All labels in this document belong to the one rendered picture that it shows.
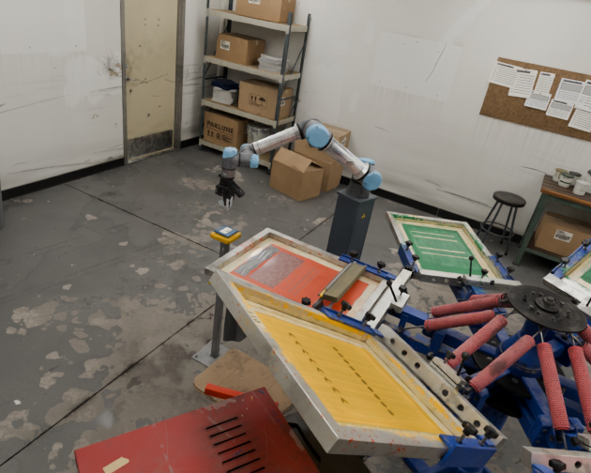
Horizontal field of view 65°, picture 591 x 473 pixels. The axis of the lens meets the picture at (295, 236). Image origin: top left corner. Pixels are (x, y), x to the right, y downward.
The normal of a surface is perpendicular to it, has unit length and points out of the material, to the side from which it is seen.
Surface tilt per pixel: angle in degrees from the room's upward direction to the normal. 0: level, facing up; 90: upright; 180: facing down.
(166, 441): 0
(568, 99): 87
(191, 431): 0
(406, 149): 90
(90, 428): 0
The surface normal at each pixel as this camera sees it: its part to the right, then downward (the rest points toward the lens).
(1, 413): 0.15, -0.87
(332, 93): -0.48, 0.35
